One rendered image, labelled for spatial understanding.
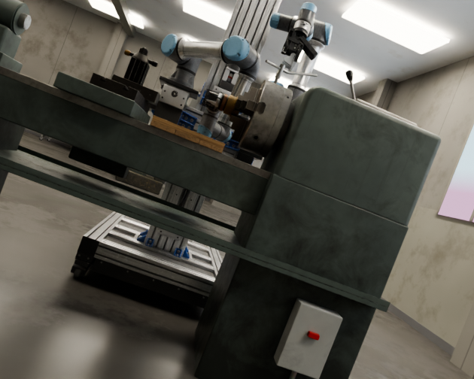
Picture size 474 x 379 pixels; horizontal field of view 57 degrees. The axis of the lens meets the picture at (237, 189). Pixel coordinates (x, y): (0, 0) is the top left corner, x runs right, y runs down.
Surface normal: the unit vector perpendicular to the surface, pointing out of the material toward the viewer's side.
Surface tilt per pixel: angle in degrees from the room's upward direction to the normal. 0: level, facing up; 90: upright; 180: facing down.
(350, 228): 90
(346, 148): 90
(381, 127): 90
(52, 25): 90
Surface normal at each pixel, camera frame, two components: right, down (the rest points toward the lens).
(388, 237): 0.08, 0.06
